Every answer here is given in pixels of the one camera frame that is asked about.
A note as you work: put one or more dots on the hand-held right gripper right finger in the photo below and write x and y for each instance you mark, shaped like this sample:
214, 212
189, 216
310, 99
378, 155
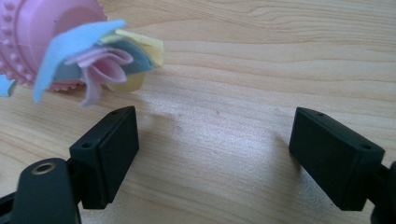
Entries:
330, 155

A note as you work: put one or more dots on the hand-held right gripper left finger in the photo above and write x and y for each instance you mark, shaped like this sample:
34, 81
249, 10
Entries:
106, 161

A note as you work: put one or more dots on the pink toy with pastel strips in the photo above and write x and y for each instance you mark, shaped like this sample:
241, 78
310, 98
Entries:
37, 25

